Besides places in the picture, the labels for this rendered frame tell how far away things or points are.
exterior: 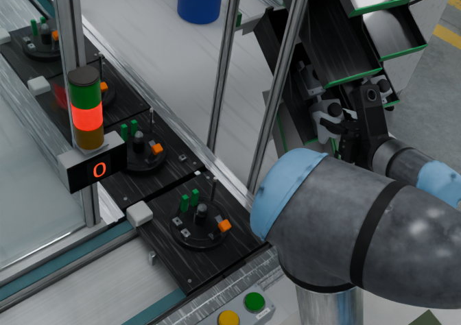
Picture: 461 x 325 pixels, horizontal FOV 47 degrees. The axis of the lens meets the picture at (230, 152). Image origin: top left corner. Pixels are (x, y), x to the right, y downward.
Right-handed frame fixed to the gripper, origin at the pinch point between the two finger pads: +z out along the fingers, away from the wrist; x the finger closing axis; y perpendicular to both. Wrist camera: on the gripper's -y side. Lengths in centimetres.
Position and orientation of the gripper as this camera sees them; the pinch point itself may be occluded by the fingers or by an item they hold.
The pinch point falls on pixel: (329, 110)
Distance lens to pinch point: 114.2
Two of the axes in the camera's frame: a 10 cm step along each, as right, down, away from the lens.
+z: -3.8, -3.8, 8.4
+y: -0.4, 9.2, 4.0
